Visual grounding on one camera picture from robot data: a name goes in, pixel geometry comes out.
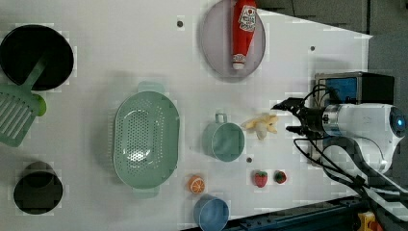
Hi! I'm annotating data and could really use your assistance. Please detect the black toaster oven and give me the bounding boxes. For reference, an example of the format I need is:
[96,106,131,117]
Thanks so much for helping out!
[315,72,406,172]

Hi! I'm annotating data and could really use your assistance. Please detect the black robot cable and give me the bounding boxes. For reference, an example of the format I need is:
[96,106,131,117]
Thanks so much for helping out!
[293,84,408,222]

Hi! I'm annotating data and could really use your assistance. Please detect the green oval colander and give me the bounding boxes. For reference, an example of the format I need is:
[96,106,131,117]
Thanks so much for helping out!
[113,81,180,199]

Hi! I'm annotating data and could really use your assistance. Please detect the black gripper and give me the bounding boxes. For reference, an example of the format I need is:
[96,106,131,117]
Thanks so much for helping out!
[272,97,324,137]

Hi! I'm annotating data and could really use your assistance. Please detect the black round pan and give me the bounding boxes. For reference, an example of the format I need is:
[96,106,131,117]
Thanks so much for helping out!
[1,25,74,91]

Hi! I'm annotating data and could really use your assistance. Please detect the green plastic mug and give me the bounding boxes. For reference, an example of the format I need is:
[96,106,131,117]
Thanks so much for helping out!
[202,113,245,163]

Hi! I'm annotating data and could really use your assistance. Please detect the black cylindrical cup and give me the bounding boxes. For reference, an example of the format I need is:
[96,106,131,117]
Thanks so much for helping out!
[13,162,64,215]

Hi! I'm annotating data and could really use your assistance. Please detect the blue plastic cup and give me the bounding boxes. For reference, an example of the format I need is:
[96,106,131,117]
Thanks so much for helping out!
[193,194,229,231]

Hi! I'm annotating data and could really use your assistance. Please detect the red ketchup bottle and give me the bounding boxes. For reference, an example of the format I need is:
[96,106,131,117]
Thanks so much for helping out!
[232,0,257,70]

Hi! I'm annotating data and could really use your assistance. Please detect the grey round plate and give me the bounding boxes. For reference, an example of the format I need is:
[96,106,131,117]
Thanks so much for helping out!
[200,0,266,78]

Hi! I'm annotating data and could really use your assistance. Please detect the peeled toy banana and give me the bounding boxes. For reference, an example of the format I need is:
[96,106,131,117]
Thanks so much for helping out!
[242,114,279,141]

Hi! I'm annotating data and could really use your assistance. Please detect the toy orange slice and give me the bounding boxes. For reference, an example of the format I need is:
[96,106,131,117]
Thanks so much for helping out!
[188,175,206,194]

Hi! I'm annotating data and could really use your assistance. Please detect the green slotted spatula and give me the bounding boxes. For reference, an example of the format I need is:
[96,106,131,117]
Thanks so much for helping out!
[0,54,47,147]

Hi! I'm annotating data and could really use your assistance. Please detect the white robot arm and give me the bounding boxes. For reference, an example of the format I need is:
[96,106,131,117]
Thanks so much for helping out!
[273,97,407,221]

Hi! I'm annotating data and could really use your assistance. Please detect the dark red toy strawberry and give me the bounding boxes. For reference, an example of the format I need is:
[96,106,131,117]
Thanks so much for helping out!
[273,170,287,184]

